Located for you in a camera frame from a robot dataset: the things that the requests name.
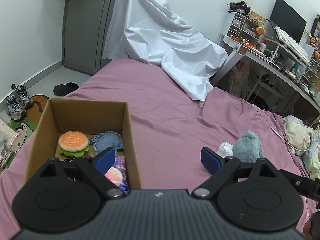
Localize white plastic bag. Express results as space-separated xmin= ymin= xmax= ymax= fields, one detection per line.
xmin=216 ymin=141 xmax=233 ymax=158

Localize person's right hand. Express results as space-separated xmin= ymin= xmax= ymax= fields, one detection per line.
xmin=303 ymin=219 xmax=319 ymax=240

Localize white drawer organizer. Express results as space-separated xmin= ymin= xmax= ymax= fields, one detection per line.
xmin=226 ymin=12 xmax=260 ymax=38

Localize grey door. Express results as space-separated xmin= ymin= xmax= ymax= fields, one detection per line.
xmin=62 ymin=0 xmax=116 ymax=75

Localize cartoon floor mat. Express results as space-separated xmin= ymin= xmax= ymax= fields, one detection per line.
xmin=2 ymin=95 xmax=50 ymax=170

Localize grey sneakers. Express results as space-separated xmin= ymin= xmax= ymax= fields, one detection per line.
xmin=5 ymin=84 xmax=34 ymax=121

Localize crumpled light blanket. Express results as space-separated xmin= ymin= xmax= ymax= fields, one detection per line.
xmin=283 ymin=115 xmax=319 ymax=180

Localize cardboard box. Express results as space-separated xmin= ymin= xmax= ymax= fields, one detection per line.
xmin=25 ymin=99 xmax=143 ymax=189

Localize black computer monitor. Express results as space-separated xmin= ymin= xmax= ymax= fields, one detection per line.
xmin=270 ymin=0 xmax=306 ymax=43

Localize white charging cable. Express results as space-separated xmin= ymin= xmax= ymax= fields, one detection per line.
xmin=271 ymin=127 xmax=312 ymax=155

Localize black slipper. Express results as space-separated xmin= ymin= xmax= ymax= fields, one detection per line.
xmin=53 ymin=82 xmax=79 ymax=97

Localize blue tissue pack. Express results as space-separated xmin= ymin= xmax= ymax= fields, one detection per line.
xmin=105 ymin=156 xmax=129 ymax=195

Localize white keyboard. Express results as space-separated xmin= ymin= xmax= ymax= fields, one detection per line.
xmin=274 ymin=26 xmax=310 ymax=66

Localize grey plush toy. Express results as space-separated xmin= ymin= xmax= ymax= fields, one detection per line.
xmin=233 ymin=131 xmax=265 ymax=163

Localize plush hamburger toy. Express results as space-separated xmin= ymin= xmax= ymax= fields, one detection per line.
xmin=57 ymin=131 xmax=89 ymax=158

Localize white draped sheet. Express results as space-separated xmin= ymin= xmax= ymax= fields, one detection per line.
xmin=102 ymin=0 xmax=228 ymax=101

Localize pink bed sheet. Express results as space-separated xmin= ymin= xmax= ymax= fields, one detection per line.
xmin=1 ymin=59 xmax=308 ymax=239

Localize blue knitted cloth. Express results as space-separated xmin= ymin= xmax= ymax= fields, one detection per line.
xmin=89 ymin=131 xmax=124 ymax=155

